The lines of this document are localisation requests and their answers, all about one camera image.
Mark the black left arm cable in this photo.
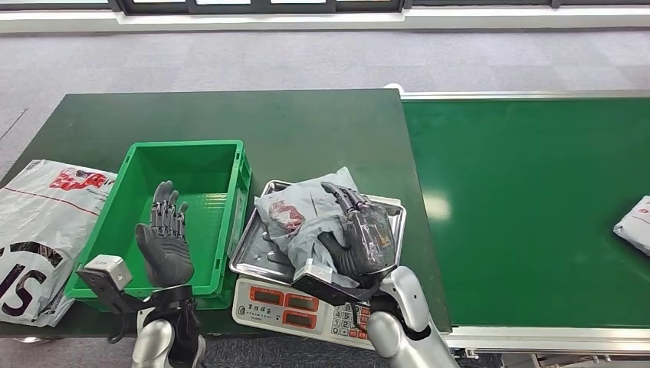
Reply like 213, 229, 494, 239
107, 304, 134, 345

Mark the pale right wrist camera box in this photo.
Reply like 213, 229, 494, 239
293, 258, 337, 287

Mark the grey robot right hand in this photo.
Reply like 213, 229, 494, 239
317, 182, 402, 286

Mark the stainless steel scale tray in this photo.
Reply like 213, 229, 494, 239
228, 179, 408, 288

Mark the white electronic weighing scale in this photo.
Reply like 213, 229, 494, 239
231, 274, 379, 351

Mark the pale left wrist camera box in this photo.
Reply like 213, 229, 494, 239
84, 254, 134, 292

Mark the green plastic crate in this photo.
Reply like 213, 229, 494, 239
64, 140, 253, 311

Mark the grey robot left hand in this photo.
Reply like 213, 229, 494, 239
135, 180, 195, 288

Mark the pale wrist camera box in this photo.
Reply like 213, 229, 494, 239
293, 258, 337, 287
84, 254, 134, 292

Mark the black right camera mount bracket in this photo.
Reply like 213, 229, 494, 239
291, 273, 382, 309

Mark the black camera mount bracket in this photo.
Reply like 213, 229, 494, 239
76, 268, 195, 317
291, 273, 382, 309

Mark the grey plastic mailer package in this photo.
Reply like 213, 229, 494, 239
254, 166, 403, 291

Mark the large white black-lettered bag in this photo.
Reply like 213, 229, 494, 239
0, 159, 118, 329

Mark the green conveyor belt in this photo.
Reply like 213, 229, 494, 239
384, 83, 650, 357

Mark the white red-printed mailer package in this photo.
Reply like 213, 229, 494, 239
612, 195, 650, 257

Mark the black left camera mount bracket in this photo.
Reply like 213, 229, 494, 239
76, 268, 195, 317

